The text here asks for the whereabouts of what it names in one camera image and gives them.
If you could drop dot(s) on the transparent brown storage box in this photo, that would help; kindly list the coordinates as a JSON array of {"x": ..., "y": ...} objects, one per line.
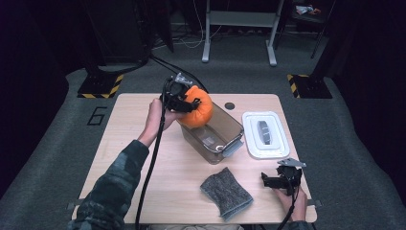
[{"x": 223, "y": 127}]

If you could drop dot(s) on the grey knitted cloth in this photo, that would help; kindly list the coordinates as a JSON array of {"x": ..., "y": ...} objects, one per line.
[{"x": 226, "y": 193}]

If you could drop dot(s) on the black base with hazard stripes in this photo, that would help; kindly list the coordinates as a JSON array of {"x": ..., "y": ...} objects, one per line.
[
  {"x": 99, "y": 86},
  {"x": 312, "y": 87}
]

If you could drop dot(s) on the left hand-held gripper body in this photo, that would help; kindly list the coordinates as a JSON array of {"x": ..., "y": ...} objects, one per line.
[{"x": 174, "y": 94}]

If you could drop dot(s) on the person's left hand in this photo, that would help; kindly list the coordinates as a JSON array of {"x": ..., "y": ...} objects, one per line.
[{"x": 156, "y": 121}]

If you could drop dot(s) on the grey tape piece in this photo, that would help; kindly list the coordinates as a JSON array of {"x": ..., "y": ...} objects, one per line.
[
  {"x": 72, "y": 205},
  {"x": 316, "y": 203}
]

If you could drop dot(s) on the white metal stand frame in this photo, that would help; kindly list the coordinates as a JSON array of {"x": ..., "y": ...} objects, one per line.
[{"x": 242, "y": 18}]

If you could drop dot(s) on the small colourful object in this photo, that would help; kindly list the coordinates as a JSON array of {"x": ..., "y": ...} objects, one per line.
[{"x": 304, "y": 9}]

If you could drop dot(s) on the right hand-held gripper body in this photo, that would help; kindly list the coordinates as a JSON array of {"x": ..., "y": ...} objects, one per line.
[{"x": 292, "y": 179}]

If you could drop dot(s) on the dark side table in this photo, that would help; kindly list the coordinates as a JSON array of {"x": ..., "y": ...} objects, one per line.
[{"x": 308, "y": 19}]

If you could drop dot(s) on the orange plush toy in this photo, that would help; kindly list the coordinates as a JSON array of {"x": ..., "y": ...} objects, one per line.
[{"x": 199, "y": 111}]

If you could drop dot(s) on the person's right hand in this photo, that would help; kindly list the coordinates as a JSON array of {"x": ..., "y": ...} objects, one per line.
[{"x": 297, "y": 207}]

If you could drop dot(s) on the dark curtain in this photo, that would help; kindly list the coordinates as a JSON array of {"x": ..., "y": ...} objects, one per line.
[
  {"x": 376, "y": 64},
  {"x": 32, "y": 64}
]

